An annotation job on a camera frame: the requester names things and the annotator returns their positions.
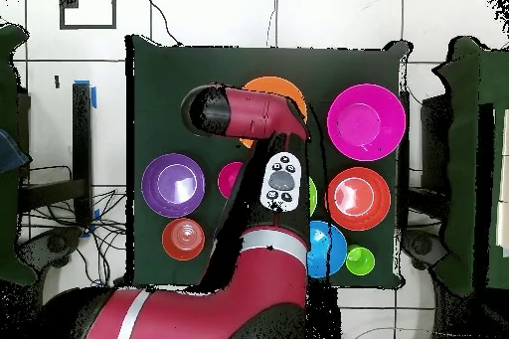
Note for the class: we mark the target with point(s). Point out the purple bowl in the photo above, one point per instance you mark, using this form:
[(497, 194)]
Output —
[(173, 186)]

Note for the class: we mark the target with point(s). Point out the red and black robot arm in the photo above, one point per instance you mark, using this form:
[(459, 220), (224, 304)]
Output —
[(238, 295)]

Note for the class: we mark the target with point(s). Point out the small crimson bowl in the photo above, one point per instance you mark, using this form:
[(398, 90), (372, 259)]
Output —
[(228, 180)]

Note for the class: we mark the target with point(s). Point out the green bowl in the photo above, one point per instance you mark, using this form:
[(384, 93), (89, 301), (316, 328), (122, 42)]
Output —
[(313, 196)]

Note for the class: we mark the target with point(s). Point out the small red-orange bowl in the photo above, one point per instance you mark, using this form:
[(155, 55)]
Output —
[(183, 239)]

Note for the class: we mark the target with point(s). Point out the blue bowl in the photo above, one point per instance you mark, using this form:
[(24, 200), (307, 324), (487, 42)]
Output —
[(334, 251)]

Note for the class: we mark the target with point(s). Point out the dark green tablecloth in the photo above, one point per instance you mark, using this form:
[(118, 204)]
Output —
[(159, 96)]

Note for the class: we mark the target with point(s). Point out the pink bowl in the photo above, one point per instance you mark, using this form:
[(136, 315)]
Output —
[(366, 122)]

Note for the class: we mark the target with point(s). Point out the large red-orange bowl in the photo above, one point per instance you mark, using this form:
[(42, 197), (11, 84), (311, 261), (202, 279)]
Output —
[(377, 200)]

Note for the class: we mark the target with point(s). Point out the green cup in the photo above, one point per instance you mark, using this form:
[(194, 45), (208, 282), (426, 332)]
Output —
[(360, 261)]

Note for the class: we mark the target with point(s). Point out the blue tape strip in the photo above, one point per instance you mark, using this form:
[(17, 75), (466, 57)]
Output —
[(94, 98)]

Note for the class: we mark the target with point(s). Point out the black bench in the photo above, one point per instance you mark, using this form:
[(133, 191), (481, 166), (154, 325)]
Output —
[(81, 136)]

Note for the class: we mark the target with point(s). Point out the green cloth side table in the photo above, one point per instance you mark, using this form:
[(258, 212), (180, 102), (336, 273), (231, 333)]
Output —
[(461, 156), (8, 215)]

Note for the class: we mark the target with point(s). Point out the white box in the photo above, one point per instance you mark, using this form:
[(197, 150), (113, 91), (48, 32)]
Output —
[(504, 215)]

